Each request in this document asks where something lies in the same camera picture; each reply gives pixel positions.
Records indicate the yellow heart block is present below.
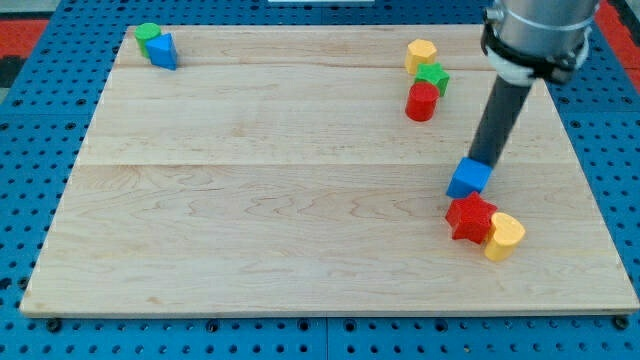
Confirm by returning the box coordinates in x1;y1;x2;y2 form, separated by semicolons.
484;212;526;262

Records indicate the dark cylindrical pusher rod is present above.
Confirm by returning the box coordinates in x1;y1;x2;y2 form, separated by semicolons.
468;76;531;168

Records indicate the red star block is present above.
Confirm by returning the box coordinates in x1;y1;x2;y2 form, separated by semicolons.
445;192;498;244

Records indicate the green star block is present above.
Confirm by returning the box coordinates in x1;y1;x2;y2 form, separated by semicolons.
414;62;450;97

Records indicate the green cylinder block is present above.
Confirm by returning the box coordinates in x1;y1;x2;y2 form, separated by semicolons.
134;22;162;58

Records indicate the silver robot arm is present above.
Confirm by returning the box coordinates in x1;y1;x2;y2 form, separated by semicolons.
481;0;599;87

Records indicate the red cylinder block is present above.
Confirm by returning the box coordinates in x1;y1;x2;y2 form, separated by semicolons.
405;82;440;122

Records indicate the blue cube block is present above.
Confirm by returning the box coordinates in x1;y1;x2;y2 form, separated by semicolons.
446;157;493;199

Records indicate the blue triangle block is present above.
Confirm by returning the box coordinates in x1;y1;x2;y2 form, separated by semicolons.
145;33;178;71

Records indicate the wooden board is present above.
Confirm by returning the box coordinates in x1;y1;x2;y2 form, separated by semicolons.
20;25;639;319

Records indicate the yellow hexagon block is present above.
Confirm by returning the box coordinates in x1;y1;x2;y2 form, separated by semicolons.
404;39;438;75

